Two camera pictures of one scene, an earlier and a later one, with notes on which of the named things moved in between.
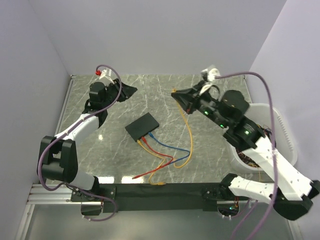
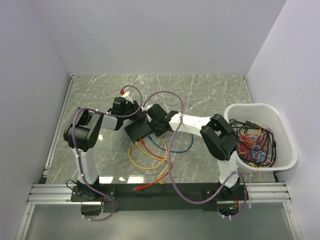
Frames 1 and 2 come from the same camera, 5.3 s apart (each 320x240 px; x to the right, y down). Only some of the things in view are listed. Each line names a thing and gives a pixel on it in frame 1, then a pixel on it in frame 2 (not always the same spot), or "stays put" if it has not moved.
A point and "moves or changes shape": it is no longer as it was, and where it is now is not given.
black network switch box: [141, 127] stays put
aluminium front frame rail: [47, 194] stays put
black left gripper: [126, 91] -> [139, 113]
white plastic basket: [285, 140] stays put
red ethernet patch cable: [159, 153] -> [138, 188]
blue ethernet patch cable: [151, 135] moves or changes shape
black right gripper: [189, 98] -> [158, 133]
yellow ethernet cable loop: [174, 90] -> [159, 166]
